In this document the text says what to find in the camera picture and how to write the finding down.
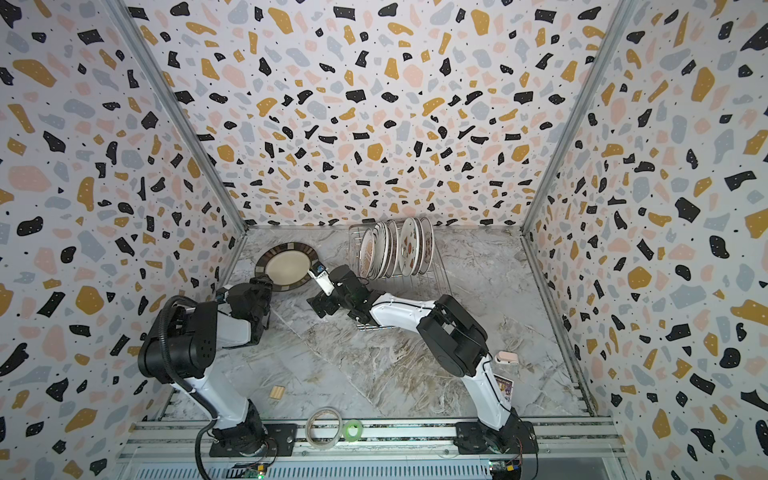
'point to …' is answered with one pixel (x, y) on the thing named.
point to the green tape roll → (353, 431)
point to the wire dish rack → (435, 285)
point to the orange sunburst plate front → (367, 253)
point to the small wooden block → (277, 392)
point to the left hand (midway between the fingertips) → (266, 275)
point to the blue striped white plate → (380, 251)
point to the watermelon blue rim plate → (421, 247)
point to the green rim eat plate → (410, 246)
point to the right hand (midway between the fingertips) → (312, 285)
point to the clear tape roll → (323, 427)
